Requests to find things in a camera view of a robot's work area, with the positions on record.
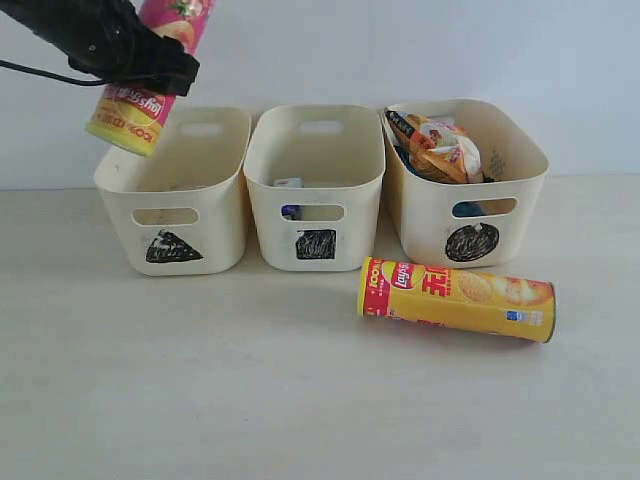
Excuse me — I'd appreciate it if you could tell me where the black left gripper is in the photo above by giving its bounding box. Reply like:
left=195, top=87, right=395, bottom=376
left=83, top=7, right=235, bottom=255
left=67, top=9, right=200, bottom=97

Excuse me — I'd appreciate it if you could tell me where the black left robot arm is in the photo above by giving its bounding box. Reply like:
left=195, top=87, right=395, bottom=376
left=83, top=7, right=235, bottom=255
left=1, top=0, right=200, bottom=97

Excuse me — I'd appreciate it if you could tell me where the cream bin with square mark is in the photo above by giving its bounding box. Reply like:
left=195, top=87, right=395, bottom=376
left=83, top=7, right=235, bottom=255
left=244, top=105, right=385, bottom=272

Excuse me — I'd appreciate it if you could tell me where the cream bin with triangle mark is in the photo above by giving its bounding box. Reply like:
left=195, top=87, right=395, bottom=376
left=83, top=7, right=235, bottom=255
left=94, top=107, right=252, bottom=276

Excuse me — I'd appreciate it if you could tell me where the pink Lay's chips can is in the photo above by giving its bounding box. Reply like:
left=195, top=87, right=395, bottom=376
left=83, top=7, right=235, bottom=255
left=86, top=0, right=215, bottom=156

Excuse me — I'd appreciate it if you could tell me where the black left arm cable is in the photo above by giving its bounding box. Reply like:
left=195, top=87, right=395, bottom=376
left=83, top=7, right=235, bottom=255
left=0, top=58, right=109, bottom=87

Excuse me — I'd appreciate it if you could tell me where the blue instant noodle bag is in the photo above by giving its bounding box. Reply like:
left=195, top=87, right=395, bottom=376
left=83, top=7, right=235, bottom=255
left=394, top=146, right=517, bottom=218

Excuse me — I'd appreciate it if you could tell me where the orange instant noodle bag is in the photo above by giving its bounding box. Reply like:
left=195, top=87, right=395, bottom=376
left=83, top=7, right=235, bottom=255
left=384, top=108, right=484, bottom=185

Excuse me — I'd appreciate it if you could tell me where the cream bin with circle mark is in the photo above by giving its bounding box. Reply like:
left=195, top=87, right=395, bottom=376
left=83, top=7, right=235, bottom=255
left=383, top=99, right=549, bottom=268

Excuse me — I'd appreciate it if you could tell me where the white blue milk carton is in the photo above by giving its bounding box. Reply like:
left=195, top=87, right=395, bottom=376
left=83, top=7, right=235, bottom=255
left=272, top=177, right=306, bottom=222

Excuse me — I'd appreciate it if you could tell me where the yellow Lay's chips can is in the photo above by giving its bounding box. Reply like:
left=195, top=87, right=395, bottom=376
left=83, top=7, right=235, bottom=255
left=357, top=257, right=556, bottom=343

